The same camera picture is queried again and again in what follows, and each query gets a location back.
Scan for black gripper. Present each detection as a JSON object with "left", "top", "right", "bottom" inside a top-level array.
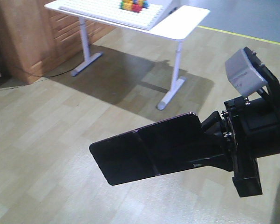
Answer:
[{"left": 169, "top": 46, "right": 280, "bottom": 199}]

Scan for black foldable smartphone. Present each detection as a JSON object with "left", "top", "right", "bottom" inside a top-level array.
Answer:
[{"left": 89, "top": 112, "right": 204, "bottom": 186}]

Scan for white desk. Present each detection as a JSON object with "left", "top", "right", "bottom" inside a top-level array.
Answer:
[{"left": 44, "top": 0, "right": 210, "bottom": 110}]

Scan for colourful building block pile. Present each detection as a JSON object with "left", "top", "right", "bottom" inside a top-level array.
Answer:
[{"left": 119, "top": 0, "right": 150, "bottom": 13}]

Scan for white studded building baseplate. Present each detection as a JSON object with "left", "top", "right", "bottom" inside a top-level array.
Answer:
[{"left": 59, "top": 0, "right": 164, "bottom": 30}]

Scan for wooden cabinet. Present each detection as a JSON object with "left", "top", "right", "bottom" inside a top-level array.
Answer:
[{"left": 0, "top": 0, "right": 117, "bottom": 84}]

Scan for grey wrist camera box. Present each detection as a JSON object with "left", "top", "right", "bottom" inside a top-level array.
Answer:
[{"left": 225, "top": 47, "right": 268, "bottom": 98}]

